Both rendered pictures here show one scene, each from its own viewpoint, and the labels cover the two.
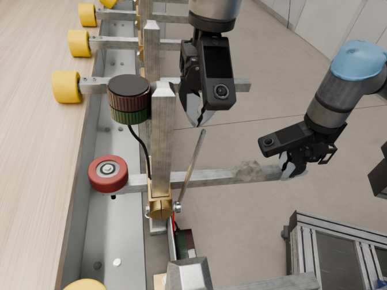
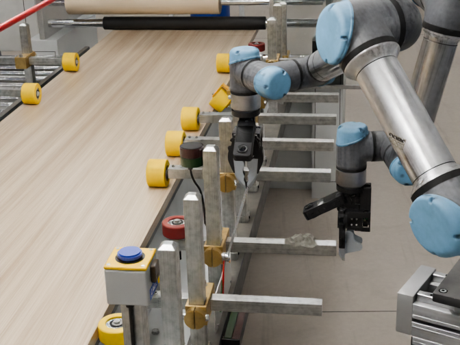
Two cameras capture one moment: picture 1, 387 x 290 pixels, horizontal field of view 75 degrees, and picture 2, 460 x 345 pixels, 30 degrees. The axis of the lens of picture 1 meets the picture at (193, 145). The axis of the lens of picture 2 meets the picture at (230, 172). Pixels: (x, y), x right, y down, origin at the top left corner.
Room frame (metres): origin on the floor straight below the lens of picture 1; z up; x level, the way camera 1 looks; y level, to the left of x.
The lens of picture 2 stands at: (-1.45, -0.85, 1.85)
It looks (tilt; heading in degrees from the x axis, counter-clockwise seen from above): 22 degrees down; 26
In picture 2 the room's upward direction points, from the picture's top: 2 degrees counter-clockwise
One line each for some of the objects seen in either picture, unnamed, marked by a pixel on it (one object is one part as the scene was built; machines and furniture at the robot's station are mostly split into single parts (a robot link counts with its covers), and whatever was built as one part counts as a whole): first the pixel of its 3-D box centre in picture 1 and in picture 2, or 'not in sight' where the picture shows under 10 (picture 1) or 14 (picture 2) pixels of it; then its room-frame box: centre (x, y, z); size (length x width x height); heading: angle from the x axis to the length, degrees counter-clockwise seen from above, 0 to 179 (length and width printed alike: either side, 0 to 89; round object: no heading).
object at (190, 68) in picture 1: (205, 50); (246, 130); (0.41, 0.01, 1.15); 0.09 x 0.08 x 0.12; 17
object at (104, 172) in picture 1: (110, 183); (178, 239); (0.32, 0.17, 0.85); 0.08 x 0.08 x 0.11
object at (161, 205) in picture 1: (157, 187); (215, 246); (0.33, 0.07, 0.85); 0.14 x 0.06 x 0.05; 17
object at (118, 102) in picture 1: (129, 91); (192, 150); (0.30, 0.10, 1.12); 0.06 x 0.06 x 0.02
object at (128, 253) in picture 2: not in sight; (129, 255); (-0.42, -0.16, 1.22); 0.04 x 0.04 x 0.02
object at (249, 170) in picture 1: (249, 167); (301, 237); (0.41, -0.14, 0.87); 0.09 x 0.07 x 0.02; 107
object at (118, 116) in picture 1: (130, 106); (192, 159); (0.30, 0.10, 1.10); 0.06 x 0.06 x 0.02
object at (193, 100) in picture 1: (190, 103); (241, 170); (0.41, 0.02, 1.04); 0.06 x 0.03 x 0.09; 17
